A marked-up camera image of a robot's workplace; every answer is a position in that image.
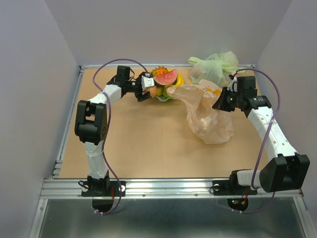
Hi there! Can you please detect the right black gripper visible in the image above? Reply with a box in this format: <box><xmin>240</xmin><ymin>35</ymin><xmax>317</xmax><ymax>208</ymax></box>
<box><xmin>211</xmin><ymin>86</ymin><xmax>243</xmax><ymax>112</ymax></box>

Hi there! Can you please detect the fake peach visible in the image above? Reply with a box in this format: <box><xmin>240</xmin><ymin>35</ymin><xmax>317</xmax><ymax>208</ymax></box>
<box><xmin>148</xmin><ymin>86</ymin><xmax>157</xmax><ymax>98</ymax></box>

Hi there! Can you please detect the fake watermelon slice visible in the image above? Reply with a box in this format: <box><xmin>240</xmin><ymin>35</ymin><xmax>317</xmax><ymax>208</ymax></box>
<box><xmin>153</xmin><ymin>69</ymin><xmax>178</xmax><ymax>86</ymax></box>

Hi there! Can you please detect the banana print plastic bag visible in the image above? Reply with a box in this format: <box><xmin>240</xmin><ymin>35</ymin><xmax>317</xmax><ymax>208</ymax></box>
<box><xmin>167</xmin><ymin>79</ymin><xmax>234</xmax><ymax>145</ymax></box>

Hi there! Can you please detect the fake banana bunch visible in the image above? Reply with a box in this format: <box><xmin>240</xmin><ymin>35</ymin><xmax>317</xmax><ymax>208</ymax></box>
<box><xmin>164</xmin><ymin>74</ymin><xmax>184</xmax><ymax>89</ymax></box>

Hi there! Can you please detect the fake pineapple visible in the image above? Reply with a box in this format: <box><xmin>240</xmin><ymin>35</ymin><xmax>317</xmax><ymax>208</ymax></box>
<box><xmin>140</xmin><ymin>66</ymin><xmax>169</xmax><ymax>78</ymax></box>

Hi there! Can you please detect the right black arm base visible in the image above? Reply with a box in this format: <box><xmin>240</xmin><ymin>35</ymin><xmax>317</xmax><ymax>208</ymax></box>
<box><xmin>209</xmin><ymin>171</ymin><xmax>258</xmax><ymax>213</ymax></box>

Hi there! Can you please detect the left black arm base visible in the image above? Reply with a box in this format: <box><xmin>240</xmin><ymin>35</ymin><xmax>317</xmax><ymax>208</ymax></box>
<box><xmin>78</xmin><ymin>180</ymin><xmax>126</xmax><ymax>215</ymax></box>

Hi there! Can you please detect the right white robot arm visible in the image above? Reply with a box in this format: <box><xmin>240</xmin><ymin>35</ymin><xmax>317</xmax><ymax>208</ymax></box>
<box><xmin>213</xmin><ymin>75</ymin><xmax>310</xmax><ymax>193</ymax></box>

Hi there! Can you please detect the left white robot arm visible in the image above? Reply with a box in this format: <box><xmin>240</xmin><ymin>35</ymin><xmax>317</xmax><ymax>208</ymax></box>
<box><xmin>74</xmin><ymin>65</ymin><xmax>155</xmax><ymax>195</ymax></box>

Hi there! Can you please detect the fake green lime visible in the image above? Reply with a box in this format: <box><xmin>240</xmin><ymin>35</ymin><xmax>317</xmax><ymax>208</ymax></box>
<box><xmin>157</xmin><ymin>86</ymin><xmax>168</xmax><ymax>97</ymax></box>

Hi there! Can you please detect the tied green plastic bag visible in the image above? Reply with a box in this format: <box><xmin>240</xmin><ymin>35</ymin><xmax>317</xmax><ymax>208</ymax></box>
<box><xmin>188</xmin><ymin>51</ymin><xmax>241</xmax><ymax>87</ymax></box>

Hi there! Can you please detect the light green fruit plate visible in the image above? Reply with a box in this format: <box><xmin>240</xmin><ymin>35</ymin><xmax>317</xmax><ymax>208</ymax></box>
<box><xmin>155</xmin><ymin>94</ymin><xmax>175</xmax><ymax>102</ymax></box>

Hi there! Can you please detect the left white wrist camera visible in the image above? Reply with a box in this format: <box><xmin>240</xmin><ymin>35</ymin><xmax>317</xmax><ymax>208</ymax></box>
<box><xmin>141</xmin><ymin>76</ymin><xmax>155</xmax><ymax>93</ymax></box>

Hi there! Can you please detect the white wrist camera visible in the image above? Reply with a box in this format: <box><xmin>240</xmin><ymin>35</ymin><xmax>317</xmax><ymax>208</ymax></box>
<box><xmin>141</xmin><ymin>76</ymin><xmax>155</xmax><ymax>93</ymax></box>
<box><xmin>227</xmin><ymin>73</ymin><xmax>237</xmax><ymax>92</ymax></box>

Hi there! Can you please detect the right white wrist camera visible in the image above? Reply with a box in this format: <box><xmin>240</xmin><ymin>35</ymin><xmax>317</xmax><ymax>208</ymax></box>
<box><xmin>227</xmin><ymin>73</ymin><xmax>237</xmax><ymax>92</ymax></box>

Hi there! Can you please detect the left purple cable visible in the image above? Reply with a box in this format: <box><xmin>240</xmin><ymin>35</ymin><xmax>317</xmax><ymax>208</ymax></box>
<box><xmin>92</xmin><ymin>58</ymin><xmax>152</xmax><ymax>216</ymax></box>

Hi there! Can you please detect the purple cable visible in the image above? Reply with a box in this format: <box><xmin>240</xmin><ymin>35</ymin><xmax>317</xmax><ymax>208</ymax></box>
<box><xmin>92</xmin><ymin>58</ymin><xmax>152</xmax><ymax>216</ymax></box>
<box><xmin>229</xmin><ymin>68</ymin><xmax>281</xmax><ymax>214</ymax></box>

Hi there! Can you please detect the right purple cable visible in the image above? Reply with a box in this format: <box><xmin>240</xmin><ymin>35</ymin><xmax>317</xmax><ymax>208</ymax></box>
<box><xmin>229</xmin><ymin>68</ymin><xmax>281</xmax><ymax>214</ymax></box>

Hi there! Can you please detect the aluminium front rail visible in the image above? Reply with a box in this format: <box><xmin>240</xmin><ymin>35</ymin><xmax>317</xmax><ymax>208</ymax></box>
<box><xmin>41</xmin><ymin>177</ymin><xmax>305</xmax><ymax>199</ymax></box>

